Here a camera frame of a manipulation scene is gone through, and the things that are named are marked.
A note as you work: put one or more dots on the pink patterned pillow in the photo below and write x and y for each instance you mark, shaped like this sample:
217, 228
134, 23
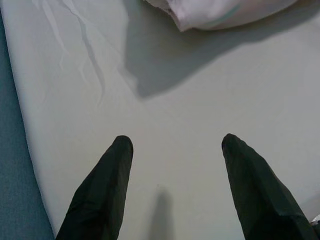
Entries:
212, 12

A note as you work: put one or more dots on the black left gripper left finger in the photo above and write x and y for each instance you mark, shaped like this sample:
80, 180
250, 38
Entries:
100, 195

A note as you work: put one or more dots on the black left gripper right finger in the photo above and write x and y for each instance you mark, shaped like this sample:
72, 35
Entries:
262, 200

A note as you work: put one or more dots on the teal bed base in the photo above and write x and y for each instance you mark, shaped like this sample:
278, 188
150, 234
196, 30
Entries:
15, 162

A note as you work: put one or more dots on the white sheeted mattress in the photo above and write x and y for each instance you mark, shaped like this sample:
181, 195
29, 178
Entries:
187, 112

